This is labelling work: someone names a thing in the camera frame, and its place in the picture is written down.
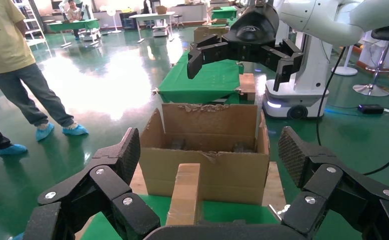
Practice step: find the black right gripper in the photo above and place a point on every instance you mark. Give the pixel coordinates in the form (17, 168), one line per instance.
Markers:
(252, 36)

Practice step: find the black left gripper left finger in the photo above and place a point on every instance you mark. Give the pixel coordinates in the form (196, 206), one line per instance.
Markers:
(128, 155)

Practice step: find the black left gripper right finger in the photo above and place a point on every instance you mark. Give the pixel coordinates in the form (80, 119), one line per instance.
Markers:
(294, 155)

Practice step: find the small brown cardboard box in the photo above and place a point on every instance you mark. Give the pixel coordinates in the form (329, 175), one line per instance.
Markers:
(184, 195)

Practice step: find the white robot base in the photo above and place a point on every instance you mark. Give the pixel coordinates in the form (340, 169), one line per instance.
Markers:
(160, 31)
(90, 34)

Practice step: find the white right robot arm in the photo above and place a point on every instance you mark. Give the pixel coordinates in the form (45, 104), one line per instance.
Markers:
(330, 20)

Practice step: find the brown cardboard piece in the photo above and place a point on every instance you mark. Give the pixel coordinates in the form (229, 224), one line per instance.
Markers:
(247, 86)

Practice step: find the closed cardboard box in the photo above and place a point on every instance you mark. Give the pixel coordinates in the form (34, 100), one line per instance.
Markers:
(207, 33)

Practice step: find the large open cardboard carton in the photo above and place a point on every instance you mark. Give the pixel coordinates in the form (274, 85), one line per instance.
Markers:
(214, 179)

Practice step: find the small open cardboard box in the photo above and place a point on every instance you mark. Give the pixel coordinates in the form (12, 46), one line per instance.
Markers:
(161, 10)

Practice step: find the green cloth covered table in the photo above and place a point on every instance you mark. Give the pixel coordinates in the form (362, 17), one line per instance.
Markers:
(224, 13)
(207, 79)
(75, 24)

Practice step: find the white wheeled robot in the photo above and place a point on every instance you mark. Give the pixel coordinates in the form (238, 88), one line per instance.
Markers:
(308, 76)

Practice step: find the small black stool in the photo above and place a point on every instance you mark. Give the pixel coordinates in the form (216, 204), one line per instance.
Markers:
(178, 16)

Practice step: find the green table cloth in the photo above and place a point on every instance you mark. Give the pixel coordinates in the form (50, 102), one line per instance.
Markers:
(234, 213)

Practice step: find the black power adapter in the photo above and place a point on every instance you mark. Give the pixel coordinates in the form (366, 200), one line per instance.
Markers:
(370, 109)

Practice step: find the white table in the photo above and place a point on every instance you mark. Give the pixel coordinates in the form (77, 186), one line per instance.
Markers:
(151, 15)

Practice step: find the white cabinet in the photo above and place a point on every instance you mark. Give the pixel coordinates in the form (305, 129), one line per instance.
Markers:
(365, 49)

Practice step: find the dark blue storage crate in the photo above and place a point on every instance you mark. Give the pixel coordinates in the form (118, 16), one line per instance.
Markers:
(128, 23)

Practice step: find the white standing fan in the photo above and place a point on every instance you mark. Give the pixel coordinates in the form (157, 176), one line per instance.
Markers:
(111, 12)

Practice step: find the white metal rack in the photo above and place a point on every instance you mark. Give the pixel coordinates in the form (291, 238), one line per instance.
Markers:
(35, 42)

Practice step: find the seated person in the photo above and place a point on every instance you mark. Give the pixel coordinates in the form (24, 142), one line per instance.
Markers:
(73, 13)

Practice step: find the person in blue jeans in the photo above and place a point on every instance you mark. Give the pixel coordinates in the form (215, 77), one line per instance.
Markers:
(5, 39)

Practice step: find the white pedestal stand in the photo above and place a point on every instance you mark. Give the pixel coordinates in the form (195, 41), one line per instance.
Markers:
(345, 70)

